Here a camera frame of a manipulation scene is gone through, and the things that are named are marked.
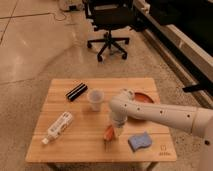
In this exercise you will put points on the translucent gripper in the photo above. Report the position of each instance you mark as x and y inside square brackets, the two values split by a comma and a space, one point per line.
[118, 125]

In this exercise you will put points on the orange pepper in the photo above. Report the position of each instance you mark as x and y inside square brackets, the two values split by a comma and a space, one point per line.
[108, 135]

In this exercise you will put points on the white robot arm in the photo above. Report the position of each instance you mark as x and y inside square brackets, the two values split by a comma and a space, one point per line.
[196, 121]

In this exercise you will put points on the blue sponge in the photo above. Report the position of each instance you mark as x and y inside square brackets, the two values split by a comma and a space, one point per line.
[140, 141]

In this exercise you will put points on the clear plastic cup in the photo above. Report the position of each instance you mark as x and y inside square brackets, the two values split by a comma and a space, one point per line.
[95, 98]

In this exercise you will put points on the orange bowl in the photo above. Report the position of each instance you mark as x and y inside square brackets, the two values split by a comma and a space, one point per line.
[141, 97]

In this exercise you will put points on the wooden table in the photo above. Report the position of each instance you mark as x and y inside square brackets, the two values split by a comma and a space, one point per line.
[83, 141]

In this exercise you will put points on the black rectangular box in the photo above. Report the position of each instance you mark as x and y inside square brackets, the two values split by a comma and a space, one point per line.
[76, 92]

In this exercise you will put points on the white plastic bottle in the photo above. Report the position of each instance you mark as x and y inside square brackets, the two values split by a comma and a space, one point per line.
[58, 127]

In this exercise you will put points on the black office chair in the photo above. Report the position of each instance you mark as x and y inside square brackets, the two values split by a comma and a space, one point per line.
[109, 15]

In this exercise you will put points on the long bench with shelf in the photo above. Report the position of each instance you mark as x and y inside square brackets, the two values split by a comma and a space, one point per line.
[191, 64]

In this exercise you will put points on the white device on floor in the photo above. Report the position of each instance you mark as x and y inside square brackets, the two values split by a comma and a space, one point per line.
[70, 5]

